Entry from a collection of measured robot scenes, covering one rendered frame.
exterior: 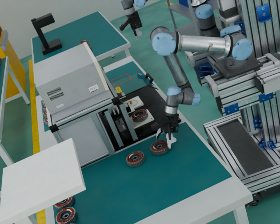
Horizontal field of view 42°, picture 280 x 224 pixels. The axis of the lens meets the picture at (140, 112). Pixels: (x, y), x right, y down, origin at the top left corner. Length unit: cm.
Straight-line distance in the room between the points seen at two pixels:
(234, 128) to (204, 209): 142
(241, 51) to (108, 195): 106
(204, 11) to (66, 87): 106
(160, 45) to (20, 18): 587
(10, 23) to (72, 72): 550
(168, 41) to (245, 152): 128
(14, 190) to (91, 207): 55
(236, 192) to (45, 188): 89
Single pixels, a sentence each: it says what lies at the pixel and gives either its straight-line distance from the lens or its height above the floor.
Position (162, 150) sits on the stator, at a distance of 215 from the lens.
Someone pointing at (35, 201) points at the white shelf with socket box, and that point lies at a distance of 152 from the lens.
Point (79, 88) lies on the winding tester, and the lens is 223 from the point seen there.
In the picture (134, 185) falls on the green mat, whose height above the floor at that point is 75.
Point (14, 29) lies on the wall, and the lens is 766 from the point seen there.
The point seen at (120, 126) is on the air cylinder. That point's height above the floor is 81.
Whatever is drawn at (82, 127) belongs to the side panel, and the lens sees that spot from 221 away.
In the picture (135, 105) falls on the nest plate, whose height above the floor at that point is 78.
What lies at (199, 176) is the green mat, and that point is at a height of 75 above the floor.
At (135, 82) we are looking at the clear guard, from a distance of 234.
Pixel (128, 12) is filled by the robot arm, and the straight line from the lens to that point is 269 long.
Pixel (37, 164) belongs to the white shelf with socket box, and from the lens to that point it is 172.
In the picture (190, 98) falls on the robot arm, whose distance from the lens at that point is 210.
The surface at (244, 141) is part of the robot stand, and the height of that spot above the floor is 21.
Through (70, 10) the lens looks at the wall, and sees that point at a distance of 762.
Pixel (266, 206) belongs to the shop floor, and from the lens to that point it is 276.
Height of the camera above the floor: 208
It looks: 30 degrees down
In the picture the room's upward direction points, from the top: 21 degrees counter-clockwise
